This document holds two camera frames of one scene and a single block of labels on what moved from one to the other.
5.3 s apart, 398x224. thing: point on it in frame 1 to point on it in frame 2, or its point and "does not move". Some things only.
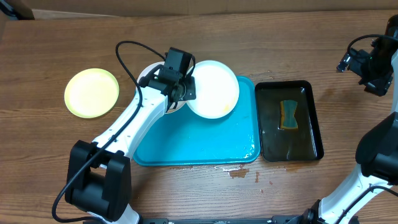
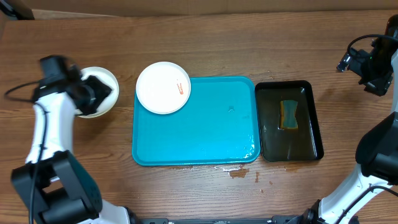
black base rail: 291,219 does not move
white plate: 217,89 to 109,78
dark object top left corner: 17,10 does not move
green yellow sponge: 287,109 does not move
